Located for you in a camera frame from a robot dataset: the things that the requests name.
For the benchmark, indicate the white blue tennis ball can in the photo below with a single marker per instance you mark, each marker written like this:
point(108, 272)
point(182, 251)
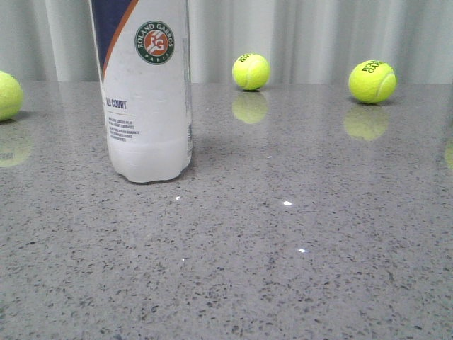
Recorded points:
point(143, 56)

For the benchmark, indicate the centre tennis ball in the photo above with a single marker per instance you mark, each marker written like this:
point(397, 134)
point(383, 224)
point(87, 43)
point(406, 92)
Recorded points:
point(251, 71)

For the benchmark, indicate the right Roland Garros tennis ball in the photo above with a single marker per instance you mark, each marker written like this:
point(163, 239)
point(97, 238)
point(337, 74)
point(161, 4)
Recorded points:
point(372, 81)

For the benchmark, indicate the far left tennis ball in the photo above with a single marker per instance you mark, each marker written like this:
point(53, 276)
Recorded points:
point(11, 96)

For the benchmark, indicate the grey pleated curtain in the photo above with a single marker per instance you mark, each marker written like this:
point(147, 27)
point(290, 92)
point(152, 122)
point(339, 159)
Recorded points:
point(306, 42)

